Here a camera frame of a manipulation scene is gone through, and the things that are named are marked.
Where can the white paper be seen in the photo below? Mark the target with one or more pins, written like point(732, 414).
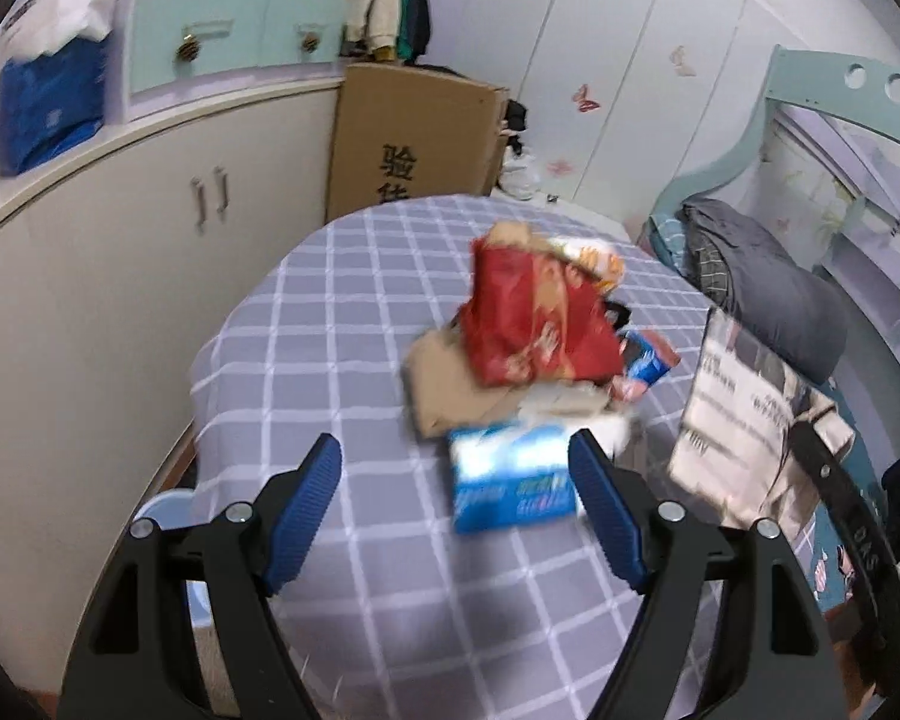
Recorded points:
point(562, 401)

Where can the grey quilt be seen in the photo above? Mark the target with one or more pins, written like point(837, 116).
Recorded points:
point(780, 292)

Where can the grey checked tablecloth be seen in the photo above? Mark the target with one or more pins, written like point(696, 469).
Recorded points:
point(345, 315)

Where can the printed beige tote bag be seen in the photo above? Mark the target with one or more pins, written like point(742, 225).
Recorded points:
point(735, 420)

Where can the teal drawer unit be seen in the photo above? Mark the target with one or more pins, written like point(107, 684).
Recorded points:
point(217, 22)

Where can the blue bag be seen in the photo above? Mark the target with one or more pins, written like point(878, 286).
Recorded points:
point(45, 105)

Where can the brown paper bag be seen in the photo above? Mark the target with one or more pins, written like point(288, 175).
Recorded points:
point(442, 382)

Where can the brown cardboard box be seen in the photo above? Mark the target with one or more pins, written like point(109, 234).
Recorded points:
point(405, 135)

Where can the black bag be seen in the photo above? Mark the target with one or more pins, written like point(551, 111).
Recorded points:
point(516, 116)

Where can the small blue and red packet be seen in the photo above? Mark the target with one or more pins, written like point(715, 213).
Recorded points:
point(645, 364)

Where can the dark green hanging clothes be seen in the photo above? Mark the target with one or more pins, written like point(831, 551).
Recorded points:
point(414, 7)

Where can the white wardrobe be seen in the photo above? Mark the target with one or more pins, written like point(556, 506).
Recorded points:
point(645, 52)

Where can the blue tissue packet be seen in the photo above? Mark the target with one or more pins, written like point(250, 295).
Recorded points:
point(495, 480)

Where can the cream cabinet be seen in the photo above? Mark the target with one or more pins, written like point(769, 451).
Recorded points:
point(82, 277)

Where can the large white plastic bag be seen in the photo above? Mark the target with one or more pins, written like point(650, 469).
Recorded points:
point(67, 0)

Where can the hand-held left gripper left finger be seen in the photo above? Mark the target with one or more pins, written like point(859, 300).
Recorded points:
point(307, 517)

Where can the small white plastic bag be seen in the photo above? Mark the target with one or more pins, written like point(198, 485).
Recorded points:
point(521, 176)

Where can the teal bed frame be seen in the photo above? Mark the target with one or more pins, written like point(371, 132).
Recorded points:
point(810, 82)

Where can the pink butterfly sticker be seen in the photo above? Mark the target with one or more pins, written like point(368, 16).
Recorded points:
point(586, 97)

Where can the orange and white snack bag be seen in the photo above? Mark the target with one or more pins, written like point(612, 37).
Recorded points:
point(596, 259)

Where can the pine cone drawer knob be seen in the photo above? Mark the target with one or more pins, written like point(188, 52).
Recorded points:
point(188, 49)
point(308, 40)

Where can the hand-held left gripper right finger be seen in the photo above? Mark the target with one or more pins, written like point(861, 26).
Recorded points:
point(604, 510)

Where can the red snack bag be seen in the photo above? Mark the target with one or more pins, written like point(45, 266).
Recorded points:
point(525, 307)

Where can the plaid cloth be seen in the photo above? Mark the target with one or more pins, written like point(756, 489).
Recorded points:
point(712, 270)

